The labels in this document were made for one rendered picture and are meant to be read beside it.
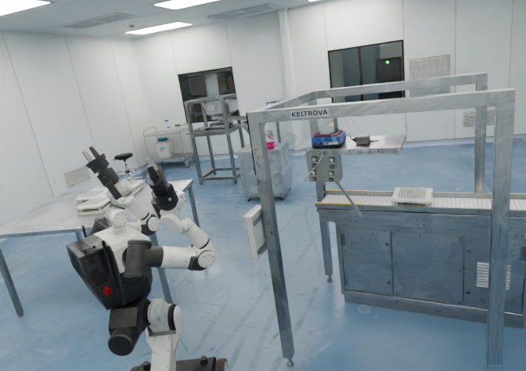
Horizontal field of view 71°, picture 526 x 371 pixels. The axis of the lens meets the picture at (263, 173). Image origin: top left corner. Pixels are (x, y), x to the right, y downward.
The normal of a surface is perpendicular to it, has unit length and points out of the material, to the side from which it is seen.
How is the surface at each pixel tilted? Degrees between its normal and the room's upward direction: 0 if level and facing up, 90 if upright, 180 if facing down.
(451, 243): 90
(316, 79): 90
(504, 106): 90
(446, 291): 90
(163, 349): 42
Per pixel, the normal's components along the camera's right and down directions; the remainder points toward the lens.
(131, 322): -0.11, -0.47
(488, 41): -0.29, 0.30
